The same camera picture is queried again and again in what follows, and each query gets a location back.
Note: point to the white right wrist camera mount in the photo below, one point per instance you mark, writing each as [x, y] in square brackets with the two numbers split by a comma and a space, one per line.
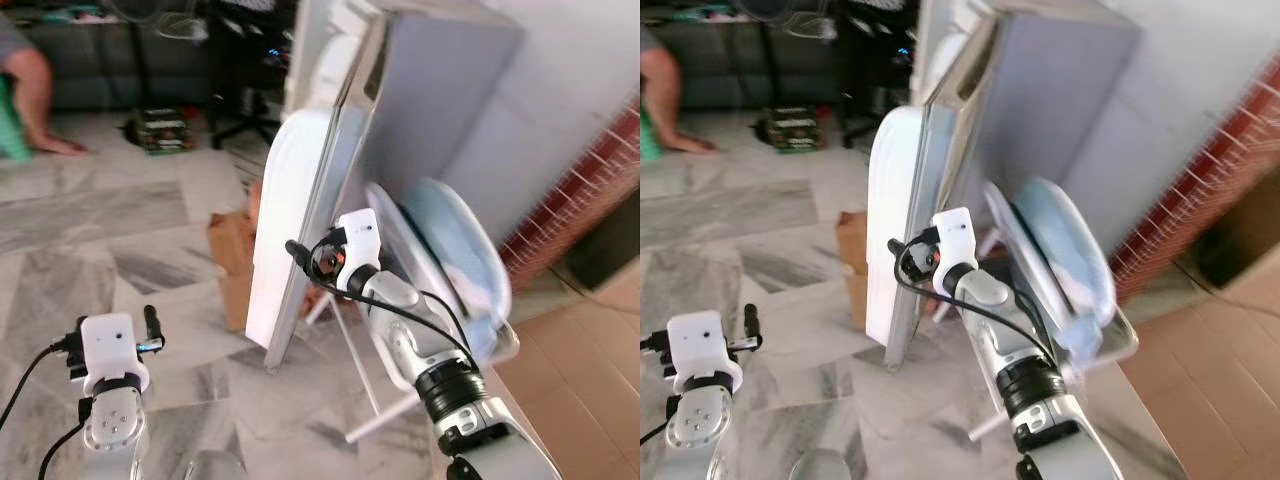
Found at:
[957, 235]
[360, 235]

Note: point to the dark grey sofa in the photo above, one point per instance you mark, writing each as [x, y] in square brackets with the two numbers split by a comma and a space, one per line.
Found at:
[80, 70]
[710, 70]

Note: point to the black office chair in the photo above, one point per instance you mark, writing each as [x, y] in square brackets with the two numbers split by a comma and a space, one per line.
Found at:
[245, 60]
[875, 60]

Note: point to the silver fridge door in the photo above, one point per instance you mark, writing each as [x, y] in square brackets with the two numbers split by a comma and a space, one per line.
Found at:
[285, 230]
[900, 230]

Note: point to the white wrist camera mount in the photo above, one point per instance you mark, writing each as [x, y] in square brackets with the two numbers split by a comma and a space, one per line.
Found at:
[957, 235]
[110, 345]
[360, 235]
[700, 342]

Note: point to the barefoot person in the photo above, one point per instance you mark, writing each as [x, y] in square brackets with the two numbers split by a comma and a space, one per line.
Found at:
[665, 95]
[30, 90]

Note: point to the black standing fan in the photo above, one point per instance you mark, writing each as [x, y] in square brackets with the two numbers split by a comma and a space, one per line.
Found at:
[160, 15]
[775, 10]

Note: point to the flat brown cardboard sheet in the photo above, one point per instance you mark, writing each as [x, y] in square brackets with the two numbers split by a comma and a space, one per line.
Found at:
[855, 270]
[232, 270]

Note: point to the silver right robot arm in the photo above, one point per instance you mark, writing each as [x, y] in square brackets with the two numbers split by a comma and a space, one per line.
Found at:
[395, 300]
[990, 295]

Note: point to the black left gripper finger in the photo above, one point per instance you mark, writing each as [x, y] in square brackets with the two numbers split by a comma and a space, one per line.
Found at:
[152, 322]
[751, 322]

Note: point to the grey robot leg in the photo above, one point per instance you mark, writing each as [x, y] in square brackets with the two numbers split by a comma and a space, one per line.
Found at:
[820, 468]
[215, 468]

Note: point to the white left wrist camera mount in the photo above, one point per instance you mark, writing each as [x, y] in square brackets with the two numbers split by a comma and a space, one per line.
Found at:
[110, 345]
[700, 342]

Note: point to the small silver fridge body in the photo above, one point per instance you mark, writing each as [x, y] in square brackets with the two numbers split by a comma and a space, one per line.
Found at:
[1050, 90]
[440, 90]

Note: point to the green printed carton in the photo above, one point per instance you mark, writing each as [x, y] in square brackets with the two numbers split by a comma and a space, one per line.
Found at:
[160, 130]
[795, 130]

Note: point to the green plastic stool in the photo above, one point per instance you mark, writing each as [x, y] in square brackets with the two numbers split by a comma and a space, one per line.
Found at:
[648, 135]
[10, 130]

